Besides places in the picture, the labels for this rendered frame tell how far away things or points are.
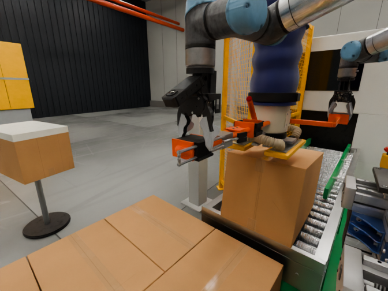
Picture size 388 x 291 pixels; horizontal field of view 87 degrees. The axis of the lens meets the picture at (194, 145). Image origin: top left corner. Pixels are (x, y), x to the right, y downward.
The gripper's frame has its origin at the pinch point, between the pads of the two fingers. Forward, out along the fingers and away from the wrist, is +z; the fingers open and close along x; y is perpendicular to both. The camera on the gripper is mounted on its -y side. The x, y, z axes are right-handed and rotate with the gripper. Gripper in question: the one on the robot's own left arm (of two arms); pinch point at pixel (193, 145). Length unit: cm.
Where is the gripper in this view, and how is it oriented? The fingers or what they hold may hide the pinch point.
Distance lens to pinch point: 56.0
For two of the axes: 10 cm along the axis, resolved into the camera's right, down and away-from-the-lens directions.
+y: 6.3, -2.1, 7.5
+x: -7.8, -1.8, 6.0
